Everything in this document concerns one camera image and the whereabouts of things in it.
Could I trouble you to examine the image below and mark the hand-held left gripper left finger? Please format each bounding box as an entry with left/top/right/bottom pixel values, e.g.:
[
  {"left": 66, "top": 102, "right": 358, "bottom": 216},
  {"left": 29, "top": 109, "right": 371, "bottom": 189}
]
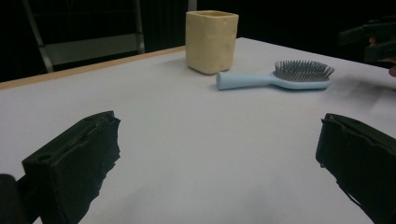
[{"left": 21, "top": 110, "right": 121, "bottom": 224}]

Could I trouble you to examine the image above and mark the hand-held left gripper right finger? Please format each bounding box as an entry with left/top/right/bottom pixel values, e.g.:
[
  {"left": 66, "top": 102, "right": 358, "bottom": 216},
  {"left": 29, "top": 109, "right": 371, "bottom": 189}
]
[{"left": 315, "top": 113, "right": 396, "bottom": 224}]

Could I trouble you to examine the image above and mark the light blue hairbrush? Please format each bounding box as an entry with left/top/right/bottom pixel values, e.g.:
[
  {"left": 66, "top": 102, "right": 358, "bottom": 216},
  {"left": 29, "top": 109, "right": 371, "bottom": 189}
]
[{"left": 216, "top": 60, "right": 335, "bottom": 91}]

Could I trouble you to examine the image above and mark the pale yellow square cup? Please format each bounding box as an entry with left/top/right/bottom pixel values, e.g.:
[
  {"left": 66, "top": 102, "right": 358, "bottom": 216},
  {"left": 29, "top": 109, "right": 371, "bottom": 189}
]
[{"left": 185, "top": 9, "right": 240, "bottom": 76}]

